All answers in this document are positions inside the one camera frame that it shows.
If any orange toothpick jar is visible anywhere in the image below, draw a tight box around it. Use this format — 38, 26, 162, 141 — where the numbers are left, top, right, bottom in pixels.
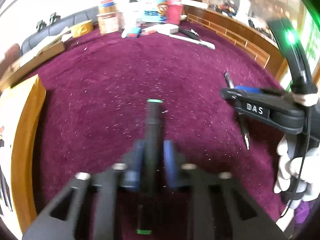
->
97, 0, 119, 35

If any black gel pen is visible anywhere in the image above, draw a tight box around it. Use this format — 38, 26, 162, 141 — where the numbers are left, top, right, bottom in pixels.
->
224, 72, 249, 150

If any black pen red tip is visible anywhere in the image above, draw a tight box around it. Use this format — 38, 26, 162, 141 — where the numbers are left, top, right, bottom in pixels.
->
178, 27, 200, 41

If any maroon velvet tablecloth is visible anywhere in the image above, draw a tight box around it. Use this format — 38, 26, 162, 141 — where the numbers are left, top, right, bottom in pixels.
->
23, 25, 285, 239

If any white plastic tub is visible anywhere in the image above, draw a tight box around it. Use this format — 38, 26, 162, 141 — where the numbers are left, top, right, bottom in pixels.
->
121, 0, 142, 29

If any white utility knife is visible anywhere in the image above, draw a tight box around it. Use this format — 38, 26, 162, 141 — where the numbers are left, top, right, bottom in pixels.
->
169, 34, 215, 50

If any black leather sofa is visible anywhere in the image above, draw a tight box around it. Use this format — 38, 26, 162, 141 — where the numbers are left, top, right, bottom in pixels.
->
21, 6, 98, 55

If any wooden sideboard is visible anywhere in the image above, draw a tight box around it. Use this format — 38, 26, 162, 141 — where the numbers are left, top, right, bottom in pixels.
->
184, 5, 288, 81

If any yellow taped white tray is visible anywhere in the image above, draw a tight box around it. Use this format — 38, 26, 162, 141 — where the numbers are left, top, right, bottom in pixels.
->
1, 75, 46, 239

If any white gloved right hand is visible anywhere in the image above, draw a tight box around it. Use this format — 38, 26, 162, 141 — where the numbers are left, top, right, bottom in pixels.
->
272, 93, 319, 210

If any maroon armchair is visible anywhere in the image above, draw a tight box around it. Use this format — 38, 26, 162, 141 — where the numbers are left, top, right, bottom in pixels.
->
0, 43, 22, 77

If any white power adapter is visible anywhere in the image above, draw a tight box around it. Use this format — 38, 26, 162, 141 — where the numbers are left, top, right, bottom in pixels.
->
156, 23, 179, 36

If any brown cardboard box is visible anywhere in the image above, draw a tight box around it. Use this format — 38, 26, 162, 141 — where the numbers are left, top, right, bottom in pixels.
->
1, 27, 72, 92

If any black marker green cap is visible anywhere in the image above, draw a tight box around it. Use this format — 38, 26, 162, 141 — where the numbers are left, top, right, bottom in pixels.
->
137, 99, 163, 236

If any gold foil packet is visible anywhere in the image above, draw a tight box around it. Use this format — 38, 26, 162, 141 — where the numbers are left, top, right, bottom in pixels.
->
71, 20, 94, 38

